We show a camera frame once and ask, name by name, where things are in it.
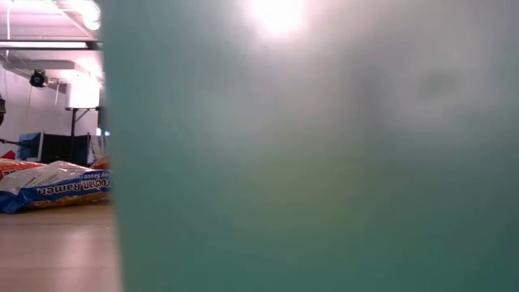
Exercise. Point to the green plastic container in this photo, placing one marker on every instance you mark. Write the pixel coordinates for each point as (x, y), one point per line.
(284, 182)

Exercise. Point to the blue Maruchan ramen pack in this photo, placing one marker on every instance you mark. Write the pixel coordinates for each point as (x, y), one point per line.
(61, 188)

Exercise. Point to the orange Maruchan ramen pack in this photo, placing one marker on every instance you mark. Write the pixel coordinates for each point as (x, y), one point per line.
(16, 166)

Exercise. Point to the white box panel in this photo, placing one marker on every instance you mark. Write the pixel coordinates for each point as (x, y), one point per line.
(83, 95)

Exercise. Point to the black metal stand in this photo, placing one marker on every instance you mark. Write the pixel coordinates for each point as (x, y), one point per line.
(73, 121)

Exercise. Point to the black monitor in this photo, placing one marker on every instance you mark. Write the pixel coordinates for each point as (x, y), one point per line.
(65, 149)

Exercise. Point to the monitor with blue screen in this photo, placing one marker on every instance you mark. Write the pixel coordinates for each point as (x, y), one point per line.
(30, 146)

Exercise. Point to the ceiling light strip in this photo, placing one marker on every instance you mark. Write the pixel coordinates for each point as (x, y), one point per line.
(40, 45)

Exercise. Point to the red object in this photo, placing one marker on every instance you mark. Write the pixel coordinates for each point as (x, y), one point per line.
(10, 155)

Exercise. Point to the black ceiling-mounted camera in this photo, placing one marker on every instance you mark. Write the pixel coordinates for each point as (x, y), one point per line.
(38, 79)

